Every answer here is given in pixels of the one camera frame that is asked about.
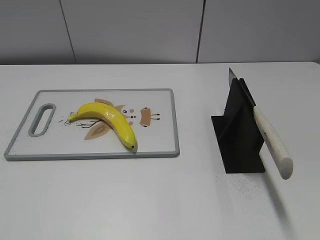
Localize white grey-rimmed cutting board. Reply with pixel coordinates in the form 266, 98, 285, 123
4, 88, 180, 161

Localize yellow plastic banana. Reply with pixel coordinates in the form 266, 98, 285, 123
67, 102, 138, 151

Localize white-handled cleaver knife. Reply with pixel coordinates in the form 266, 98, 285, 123
228, 68, 294, 180

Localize black knife stand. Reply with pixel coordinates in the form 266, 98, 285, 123
211, 78, 266, 174

